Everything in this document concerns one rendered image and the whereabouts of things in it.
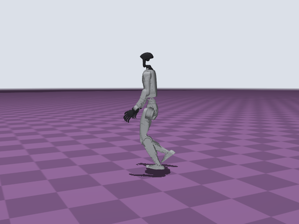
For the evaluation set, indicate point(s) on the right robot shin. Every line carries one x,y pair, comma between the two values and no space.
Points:
159,147

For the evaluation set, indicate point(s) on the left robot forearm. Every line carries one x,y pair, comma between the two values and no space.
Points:
141,100

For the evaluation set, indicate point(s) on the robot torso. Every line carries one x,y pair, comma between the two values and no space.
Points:
153,91

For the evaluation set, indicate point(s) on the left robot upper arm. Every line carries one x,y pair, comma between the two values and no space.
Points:
147,77

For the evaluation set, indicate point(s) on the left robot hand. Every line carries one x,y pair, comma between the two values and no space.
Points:
129,114

